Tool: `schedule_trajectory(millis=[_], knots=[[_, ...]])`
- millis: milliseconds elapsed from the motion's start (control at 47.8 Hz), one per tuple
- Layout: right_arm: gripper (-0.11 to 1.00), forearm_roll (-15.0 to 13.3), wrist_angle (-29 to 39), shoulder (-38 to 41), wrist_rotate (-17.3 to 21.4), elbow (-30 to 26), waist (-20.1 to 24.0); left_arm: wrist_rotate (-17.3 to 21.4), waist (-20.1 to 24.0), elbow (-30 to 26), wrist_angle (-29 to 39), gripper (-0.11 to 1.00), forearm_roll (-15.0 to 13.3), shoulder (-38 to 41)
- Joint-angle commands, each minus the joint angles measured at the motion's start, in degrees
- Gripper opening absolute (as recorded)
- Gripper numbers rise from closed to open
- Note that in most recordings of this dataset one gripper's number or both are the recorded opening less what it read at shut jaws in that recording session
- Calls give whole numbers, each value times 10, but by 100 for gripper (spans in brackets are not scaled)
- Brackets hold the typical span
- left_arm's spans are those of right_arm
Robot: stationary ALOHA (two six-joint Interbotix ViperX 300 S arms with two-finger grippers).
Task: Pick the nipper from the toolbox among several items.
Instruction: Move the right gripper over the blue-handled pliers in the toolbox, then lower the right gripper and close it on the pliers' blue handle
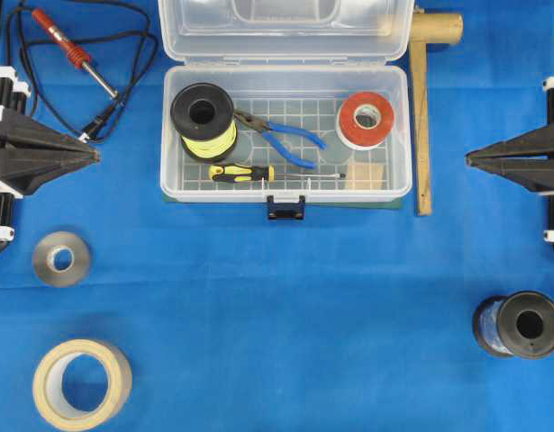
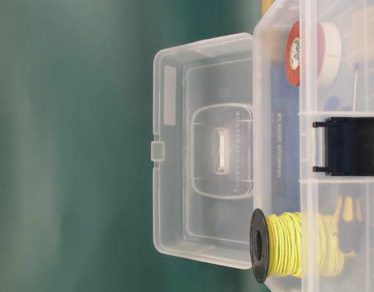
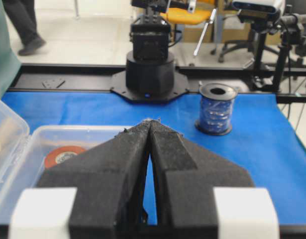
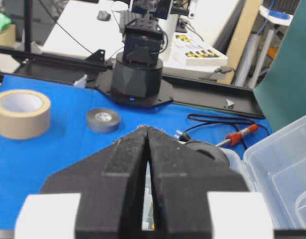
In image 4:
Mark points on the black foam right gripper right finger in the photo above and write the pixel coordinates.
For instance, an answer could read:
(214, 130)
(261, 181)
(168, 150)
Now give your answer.
(181, 179)

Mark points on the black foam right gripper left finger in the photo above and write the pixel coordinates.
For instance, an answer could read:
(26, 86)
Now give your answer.
(91, 199)

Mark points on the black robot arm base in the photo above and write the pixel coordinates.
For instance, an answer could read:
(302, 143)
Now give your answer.
(137, 73)

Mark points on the clear plastic toolbox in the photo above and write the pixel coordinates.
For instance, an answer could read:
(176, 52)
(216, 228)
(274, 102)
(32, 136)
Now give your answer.
(275, 167)

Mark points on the white box with yellow-black items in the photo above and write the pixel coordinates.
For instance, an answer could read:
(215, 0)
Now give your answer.
(190, 50)

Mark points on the black tape roll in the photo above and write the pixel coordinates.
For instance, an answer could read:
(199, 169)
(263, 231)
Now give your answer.
(213, 152)

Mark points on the grey tape roll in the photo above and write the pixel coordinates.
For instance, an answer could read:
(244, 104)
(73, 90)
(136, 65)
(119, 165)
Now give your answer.
(103, 120)

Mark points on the blue table mat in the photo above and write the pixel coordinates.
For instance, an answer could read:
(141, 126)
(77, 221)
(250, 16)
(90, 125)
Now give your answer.
(25, 164)

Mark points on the beige masking tape roll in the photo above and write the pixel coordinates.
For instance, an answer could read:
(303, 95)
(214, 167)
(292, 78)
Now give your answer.
(24, 114)

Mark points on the green cutting mat board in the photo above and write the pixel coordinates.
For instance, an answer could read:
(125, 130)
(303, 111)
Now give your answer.
(282, 94)

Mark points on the white desk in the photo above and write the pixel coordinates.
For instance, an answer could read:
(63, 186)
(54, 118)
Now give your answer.
(223, 24)

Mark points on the black aluminium frame rail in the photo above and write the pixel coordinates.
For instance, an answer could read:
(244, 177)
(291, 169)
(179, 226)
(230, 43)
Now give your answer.
(52, 68)

